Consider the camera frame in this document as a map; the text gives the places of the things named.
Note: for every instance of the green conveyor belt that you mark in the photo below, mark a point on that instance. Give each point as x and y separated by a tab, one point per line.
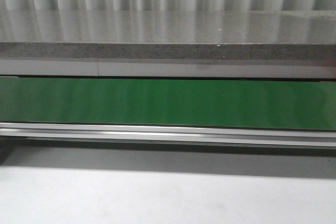
306	105

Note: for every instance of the aluminium conveyor frame rail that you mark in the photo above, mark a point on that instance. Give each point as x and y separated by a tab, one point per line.
169	134

